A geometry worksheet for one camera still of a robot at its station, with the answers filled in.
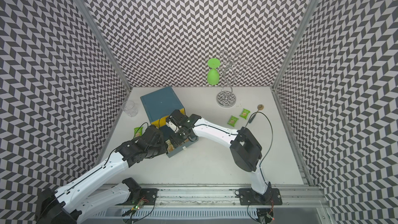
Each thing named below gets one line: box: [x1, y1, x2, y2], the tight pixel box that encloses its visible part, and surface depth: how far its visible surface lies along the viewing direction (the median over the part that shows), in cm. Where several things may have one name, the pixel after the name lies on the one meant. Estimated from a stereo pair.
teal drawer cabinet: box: [139, 86, 187, 136], surface depth 85 cm
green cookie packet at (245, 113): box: [238, 107, 251, 120], surface depth 104 cm
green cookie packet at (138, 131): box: [133, 126, 144, 138], surface depth 96 cm
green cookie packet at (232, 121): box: [226, 115, 239, 128], surface depth 101 cm
